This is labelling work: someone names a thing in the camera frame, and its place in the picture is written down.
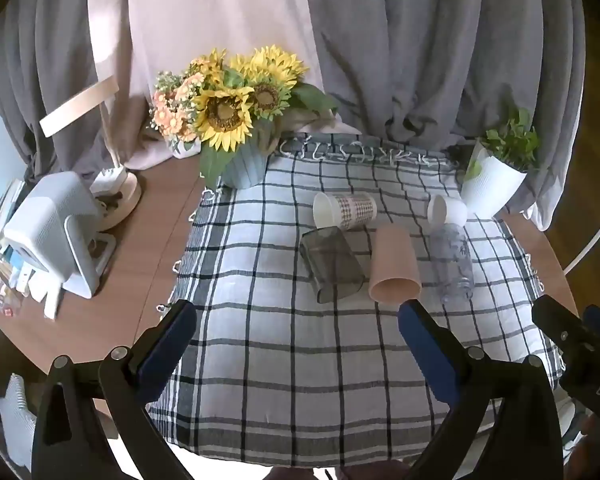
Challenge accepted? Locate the grey curtain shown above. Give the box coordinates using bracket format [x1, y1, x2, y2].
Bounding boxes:
[0, 0, 133, 182]
[300, 0, 587, 232]

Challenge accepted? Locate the pink cup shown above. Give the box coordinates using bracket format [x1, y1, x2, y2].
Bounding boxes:
[368, 225, 423, 304]

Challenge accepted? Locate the white ribbed plant pot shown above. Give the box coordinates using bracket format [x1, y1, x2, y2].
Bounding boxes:
[460, 142, 529, 220]

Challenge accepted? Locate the small white cup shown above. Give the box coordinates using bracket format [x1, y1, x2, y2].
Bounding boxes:
[427, 194, 469, 227]

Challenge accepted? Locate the white tabletop appliance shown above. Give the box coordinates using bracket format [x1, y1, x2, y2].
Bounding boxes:
[2, 171, 117, 300]

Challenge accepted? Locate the patterned paper cup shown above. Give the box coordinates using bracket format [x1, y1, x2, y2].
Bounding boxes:
[313, 191, 378, 231]

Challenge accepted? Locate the orange flower bouquet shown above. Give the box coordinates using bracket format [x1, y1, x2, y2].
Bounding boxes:
[147, 57, 207, 145]

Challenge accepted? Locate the grey transparent cup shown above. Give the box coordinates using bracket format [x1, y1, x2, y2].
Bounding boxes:
[300, 226, 366, 305]

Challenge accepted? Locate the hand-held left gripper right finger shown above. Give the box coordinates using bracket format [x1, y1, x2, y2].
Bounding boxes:
[397, 299, 564, 480]

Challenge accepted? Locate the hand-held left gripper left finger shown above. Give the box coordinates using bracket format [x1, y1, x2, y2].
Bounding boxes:
[32, 299, 199, 480]

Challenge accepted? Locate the sunflower bouquet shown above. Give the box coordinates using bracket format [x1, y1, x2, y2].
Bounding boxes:
[192, 45, 339, 192]

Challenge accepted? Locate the pink curtain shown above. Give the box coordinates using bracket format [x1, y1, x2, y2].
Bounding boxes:
[87, 0, 362, 172]

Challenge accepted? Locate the green leafy plant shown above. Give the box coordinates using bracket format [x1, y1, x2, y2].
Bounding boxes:
[467, 107, 541, 180]

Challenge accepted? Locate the pale blue ribbed vase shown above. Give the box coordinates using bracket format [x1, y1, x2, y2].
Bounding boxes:
[219, 139, 272, 190]

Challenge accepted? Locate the clear plastic bottle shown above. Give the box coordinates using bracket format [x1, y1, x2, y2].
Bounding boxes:
[429, 223, 475, 304]

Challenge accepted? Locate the white ribbed plastic object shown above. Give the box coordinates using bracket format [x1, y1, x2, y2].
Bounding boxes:
[0, 372, 37, 467]

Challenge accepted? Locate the white desk lamp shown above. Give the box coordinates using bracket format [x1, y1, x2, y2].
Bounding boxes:
[39, 74, 143, 234]

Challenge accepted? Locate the small white vase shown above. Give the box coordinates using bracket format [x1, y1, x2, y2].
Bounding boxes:
[172, 137, 202, 157]

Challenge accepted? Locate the checked grey white tablecloth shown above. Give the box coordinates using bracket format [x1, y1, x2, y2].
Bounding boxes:
[147, 132, 566, 467]

